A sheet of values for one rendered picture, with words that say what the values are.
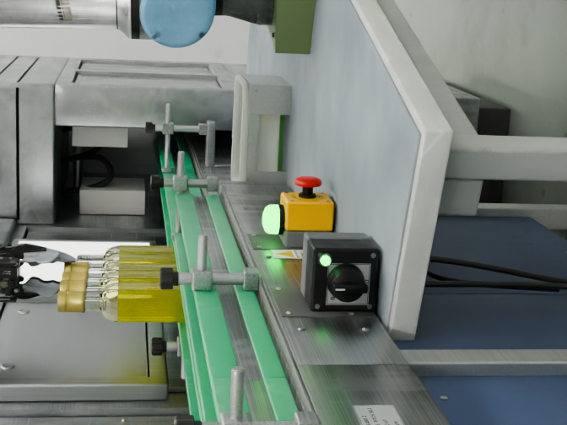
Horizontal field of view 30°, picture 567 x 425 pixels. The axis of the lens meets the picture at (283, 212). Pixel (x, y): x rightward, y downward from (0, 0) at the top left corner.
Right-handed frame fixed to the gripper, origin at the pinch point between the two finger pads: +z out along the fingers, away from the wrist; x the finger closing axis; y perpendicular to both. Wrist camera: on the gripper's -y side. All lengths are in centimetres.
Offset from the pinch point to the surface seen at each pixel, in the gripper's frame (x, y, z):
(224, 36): 17, -367, 60
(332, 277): 20, 69, 34
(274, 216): 20, 38, 31
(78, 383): -12.0, 23.0, 2.6
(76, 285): 1.4, 12.8, 1.8
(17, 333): -12.6, -2.1, -9.4
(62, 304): 0.0, 19.1, -0.2
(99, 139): 7, -101, 3
